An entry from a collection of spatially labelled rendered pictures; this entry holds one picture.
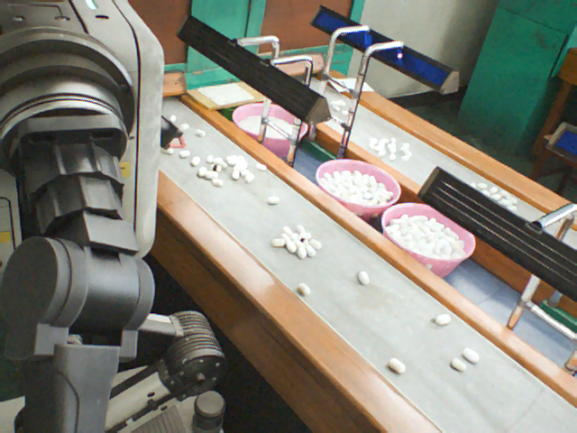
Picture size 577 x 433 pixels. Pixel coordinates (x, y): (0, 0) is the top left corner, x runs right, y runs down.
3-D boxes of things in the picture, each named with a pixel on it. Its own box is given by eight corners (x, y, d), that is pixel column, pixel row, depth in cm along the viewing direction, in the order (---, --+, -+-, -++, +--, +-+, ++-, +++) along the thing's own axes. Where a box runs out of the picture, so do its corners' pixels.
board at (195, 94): (208, 111, 207) (208, 107, 207) (185, 93, 216) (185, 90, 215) (279, 97, 228) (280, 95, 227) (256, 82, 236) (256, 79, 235)
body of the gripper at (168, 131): (162, 115, 162) (144, 102, 156) (183, 132, 156) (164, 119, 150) (148, 134, 162) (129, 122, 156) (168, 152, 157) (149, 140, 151)
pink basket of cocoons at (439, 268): (425, 299, 158) (436, 271, 153) (355, 244, 173) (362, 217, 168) (481, 267, 174) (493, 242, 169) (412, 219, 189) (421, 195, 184)
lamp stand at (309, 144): (339, 174, 205) (370, 49, 180) (301, 147, 217) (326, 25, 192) (375, 162, 217) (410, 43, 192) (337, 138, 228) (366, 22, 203)
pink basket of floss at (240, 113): (298, 169, 203) (303, 144, 198) (222, 152, 203) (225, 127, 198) (306, 135, 225) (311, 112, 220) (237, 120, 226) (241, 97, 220)
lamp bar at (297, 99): (307, 126, 147) (314, 99, 143) (174, 37, 183) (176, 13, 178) (331, 121, 152) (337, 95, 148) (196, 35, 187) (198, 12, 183)
